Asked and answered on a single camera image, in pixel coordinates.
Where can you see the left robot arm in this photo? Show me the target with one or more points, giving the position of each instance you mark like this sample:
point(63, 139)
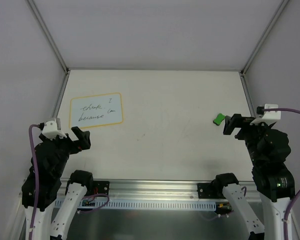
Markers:
point(40, 190)

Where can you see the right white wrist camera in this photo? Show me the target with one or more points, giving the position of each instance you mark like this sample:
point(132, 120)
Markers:
point(268, 114)

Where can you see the white slotted cable duct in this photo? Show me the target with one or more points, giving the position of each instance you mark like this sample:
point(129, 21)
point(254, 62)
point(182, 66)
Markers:
point(121, 204)

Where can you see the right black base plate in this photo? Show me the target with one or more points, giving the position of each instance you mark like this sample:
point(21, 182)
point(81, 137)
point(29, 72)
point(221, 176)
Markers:
point(206, 191)

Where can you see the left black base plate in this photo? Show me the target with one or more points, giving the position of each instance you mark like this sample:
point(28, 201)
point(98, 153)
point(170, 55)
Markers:
point(100, 187)

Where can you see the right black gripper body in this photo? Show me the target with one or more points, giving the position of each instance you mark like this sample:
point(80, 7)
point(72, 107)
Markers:
point(240, 125)

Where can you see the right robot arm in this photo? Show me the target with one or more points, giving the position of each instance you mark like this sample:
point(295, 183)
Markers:
point(268, 149)

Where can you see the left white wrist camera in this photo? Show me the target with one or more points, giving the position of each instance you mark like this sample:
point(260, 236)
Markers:
point(52, 129)

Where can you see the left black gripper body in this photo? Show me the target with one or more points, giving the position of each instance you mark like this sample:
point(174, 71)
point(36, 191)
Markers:
point(75, 141)

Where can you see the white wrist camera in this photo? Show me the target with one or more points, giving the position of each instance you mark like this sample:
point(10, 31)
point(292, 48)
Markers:
point(52, 129)
point(268, 114)

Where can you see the green whiteboard eraser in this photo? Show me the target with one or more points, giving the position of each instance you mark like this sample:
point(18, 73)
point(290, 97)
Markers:
point(219, 119)

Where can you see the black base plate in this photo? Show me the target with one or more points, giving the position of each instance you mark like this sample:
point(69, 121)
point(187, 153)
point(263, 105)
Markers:
point(206, 191)
point(100, 187)

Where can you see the aluminium mounting rail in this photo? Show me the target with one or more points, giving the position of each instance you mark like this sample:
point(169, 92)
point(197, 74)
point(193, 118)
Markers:
point(153, 190)

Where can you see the yellow framed small whiteboard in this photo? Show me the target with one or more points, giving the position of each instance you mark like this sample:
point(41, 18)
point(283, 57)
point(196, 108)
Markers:
point(96, 111)

